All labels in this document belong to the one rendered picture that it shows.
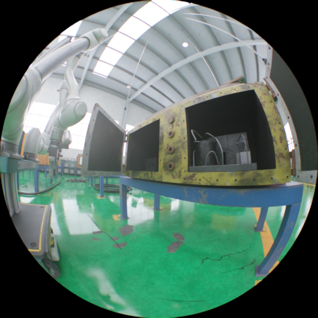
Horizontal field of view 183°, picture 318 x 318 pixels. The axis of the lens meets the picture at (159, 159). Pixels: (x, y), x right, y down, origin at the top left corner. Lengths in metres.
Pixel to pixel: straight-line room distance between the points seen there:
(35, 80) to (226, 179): 0.88
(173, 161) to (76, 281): 1.09
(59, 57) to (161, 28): 7.95
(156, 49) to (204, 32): 3.70
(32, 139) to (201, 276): 1.55
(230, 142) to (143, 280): 1.17
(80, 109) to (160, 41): 8.30
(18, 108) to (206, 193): 0.85
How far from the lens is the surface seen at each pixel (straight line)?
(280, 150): 0.60
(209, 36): 8.88
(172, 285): 0.80
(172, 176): 0.68
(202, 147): 0.67
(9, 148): 0.59
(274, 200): 0.63
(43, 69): 0.51
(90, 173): 0.78
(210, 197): 0.60
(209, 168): 0.57
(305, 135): 0.53
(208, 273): 0.89
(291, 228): 0.78
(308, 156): 0.52
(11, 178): 1.02
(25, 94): 0.38
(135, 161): 1.29
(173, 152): 0.68
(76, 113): 0.48
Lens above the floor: 0.73
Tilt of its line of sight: 7 degrees up
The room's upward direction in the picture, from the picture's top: 2 degrees clockwise
